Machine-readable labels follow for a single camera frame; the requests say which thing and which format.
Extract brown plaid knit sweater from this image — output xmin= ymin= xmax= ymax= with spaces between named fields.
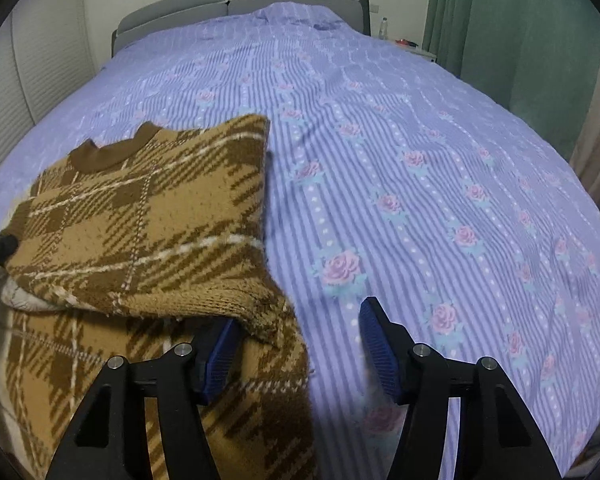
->
xmin=0 ymin=115 xmax=317 ymax=479

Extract white louvered wardrobe doors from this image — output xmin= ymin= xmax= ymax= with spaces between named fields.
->
xmin=0 ymin=0 xmax=102 ymax=191

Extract purple floral striped bedsheet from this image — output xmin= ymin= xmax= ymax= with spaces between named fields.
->
xmin=0 ymin=3 xmax=600 ymax=479

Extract white nightstand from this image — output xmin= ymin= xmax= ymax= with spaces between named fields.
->
xmin=388 ymin=39 xmax=437 ymax=62

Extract green curtain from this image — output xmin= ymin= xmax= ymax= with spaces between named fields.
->
xmin=424 ymin=0 xmax=600 ymax=158

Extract clear plastic bottle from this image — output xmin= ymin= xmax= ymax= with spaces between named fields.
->
xmin=378 ymin=18 xmax=388 ymax=40

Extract grey upholstered headboard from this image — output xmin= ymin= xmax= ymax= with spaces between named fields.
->
xmin=111 ymin=0 xmax=372 ymax=54

